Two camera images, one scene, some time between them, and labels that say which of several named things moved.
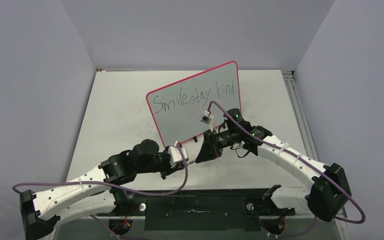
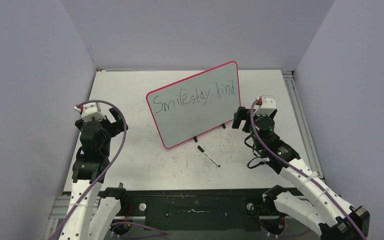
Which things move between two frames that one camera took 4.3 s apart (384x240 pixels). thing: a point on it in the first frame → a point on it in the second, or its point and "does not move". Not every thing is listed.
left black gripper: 169,169 → 116,127
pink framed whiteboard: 177,107 does not move
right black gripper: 210,150 → 243,114
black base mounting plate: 201,210 does not move
